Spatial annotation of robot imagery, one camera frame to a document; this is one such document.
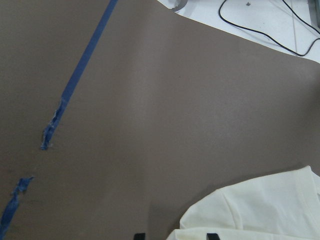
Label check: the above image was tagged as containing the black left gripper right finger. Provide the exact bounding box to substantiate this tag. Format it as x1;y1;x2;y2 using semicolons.
206;233;220;240

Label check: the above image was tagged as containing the black cable on table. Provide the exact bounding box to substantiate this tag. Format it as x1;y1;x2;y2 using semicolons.
218;0;320;57

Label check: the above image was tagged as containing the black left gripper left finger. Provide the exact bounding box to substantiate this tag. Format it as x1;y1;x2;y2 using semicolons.
133;232;146;240

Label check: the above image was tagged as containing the cream long-sleeve cat shirt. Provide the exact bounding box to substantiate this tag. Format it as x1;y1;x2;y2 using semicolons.
168;166;320;240

